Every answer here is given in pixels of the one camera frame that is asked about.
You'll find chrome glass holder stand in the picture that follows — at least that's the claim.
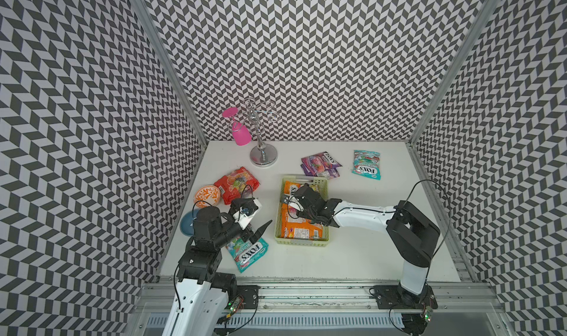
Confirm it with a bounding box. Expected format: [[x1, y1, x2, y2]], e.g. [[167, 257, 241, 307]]
[[245, 98, 278, 168]]

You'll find red candy bag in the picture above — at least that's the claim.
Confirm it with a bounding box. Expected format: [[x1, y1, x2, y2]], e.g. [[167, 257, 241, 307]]
[[214, 167, 260, 205]]

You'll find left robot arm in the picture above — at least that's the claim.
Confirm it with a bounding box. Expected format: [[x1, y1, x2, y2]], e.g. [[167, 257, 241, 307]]
[[162, 198, 270, 335]]

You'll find aluminium front rail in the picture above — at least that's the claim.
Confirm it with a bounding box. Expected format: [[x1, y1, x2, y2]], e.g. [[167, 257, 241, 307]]
[[132, 276, 504, 313]]

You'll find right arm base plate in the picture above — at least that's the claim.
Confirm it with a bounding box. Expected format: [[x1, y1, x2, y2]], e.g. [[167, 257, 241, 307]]
[[370, 284, 439, 311]]

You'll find teal candy bag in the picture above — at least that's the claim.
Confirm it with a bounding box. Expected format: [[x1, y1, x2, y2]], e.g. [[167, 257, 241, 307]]
[[351, 150, 381, 180], [226, 237, 269, 272]]

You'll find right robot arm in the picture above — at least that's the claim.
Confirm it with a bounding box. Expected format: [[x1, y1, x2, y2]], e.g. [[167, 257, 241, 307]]
[[283, 184, 441, 306]]

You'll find teal candy bag back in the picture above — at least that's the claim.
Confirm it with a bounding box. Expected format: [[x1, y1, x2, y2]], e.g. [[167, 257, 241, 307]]
[[351, 150, 381, 180]]

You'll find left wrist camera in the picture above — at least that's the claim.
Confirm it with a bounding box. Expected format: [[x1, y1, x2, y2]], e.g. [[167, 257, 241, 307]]
[[229, 198, 262, 230]]

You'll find light green plastic basket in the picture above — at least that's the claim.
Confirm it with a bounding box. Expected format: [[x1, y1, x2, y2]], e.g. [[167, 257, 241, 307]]
[[275, 174, 330, 247]]

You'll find purple candy bag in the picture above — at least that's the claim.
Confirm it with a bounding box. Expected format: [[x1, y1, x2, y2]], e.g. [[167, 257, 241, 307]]
[[301, 151, 342, 179]]

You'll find orange patterned bowl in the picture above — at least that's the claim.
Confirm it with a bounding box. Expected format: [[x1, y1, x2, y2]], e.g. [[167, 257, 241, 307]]
[[193, 185, 221, 208]]

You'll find pink orange candy bag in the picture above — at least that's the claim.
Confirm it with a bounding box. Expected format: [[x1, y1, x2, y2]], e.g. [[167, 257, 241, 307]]
[[281, 195, 298, 222]]

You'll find teal candy bag front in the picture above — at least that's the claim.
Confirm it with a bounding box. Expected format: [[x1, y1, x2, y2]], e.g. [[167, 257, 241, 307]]
[[226, 237, 269, 272]]

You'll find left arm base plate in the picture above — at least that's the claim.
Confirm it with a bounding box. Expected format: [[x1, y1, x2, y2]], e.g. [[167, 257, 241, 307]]
[[225, 285, 260, 310]]

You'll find pink plastic wine glass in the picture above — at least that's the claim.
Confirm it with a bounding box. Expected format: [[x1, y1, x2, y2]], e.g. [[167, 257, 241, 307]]
[[222, 107, 252, 146]]

